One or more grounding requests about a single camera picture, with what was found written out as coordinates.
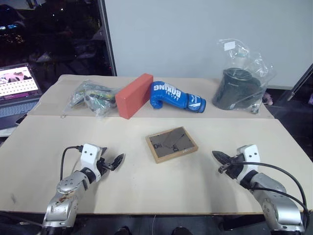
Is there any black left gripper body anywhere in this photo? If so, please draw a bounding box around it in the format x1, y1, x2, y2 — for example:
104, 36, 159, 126
97, 157, 116, 177

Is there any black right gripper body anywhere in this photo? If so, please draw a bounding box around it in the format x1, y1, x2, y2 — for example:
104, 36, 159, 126
225, 154, 246, 181

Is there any open laptop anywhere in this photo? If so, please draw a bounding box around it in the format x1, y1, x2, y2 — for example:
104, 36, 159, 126
0, 63, 43, 131

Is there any clear bag of small items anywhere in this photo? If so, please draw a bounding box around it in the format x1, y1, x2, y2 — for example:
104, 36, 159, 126
60, 80, 118, 120

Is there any red brick block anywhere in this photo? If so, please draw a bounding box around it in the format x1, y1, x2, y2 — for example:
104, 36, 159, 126
114, 73, 154, 120

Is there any dark rounded shape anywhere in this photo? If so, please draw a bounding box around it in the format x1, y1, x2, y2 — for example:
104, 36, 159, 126
172, 226, 194, 235
114, 226, 132, 235

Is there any black cylindrical container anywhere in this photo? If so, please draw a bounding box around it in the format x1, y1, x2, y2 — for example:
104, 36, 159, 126
211, 67, 263, 110

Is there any small pink object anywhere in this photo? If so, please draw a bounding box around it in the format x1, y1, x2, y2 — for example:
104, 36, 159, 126
262, 91, 274, 106

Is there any blue boxing glove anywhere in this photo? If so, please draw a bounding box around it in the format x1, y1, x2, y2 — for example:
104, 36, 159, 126
149, 81, 207, 114

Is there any white phone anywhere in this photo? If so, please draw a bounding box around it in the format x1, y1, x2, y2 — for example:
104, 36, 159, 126
15, 114, 28, 126

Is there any dark pot in plastic bag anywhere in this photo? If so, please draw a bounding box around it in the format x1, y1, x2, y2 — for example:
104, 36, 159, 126
211, 38, 276, 115

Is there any grey metal leg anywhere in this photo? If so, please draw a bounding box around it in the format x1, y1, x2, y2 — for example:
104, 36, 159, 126
287, 63, 313, 101

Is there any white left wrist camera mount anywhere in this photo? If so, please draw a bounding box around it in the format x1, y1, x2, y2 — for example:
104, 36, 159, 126
80, 143, 104, 181

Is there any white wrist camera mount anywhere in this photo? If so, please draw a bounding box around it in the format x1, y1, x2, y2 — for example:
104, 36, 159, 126
235, 144, 260, 184
80, 143, 104, 181

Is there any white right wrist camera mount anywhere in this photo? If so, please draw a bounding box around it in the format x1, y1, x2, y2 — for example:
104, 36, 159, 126
235, 144, 260, 184

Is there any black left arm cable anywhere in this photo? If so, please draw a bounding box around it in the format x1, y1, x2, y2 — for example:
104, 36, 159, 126
60, 145, 84, 182

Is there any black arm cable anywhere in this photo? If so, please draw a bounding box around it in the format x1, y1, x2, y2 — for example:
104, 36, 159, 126
234, 161, 309, 216
60, 145, 84, 182

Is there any wooden picture frame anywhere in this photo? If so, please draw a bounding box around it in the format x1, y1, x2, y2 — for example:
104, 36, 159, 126
145, 126, 199, 165

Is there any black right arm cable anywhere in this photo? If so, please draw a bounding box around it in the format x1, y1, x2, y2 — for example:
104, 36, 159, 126
234, 161, 309, 216

